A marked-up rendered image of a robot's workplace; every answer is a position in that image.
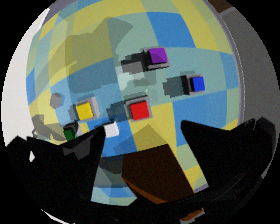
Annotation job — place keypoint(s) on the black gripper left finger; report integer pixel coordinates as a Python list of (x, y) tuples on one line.
[(75, 160)]

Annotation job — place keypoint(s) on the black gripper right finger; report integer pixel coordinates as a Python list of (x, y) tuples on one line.
[(214, 148)]

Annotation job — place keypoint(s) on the green button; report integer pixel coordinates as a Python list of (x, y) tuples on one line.
[(72, 130)]

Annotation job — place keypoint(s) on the yellow button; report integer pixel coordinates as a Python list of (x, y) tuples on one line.
[(87, 109)]

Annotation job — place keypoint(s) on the red button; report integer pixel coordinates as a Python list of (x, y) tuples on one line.
[(139, 108)]

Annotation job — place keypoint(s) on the purple button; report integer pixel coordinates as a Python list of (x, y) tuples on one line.
[(156, 57)]

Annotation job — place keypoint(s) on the blue button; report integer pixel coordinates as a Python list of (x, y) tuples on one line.
[(193, 84)]

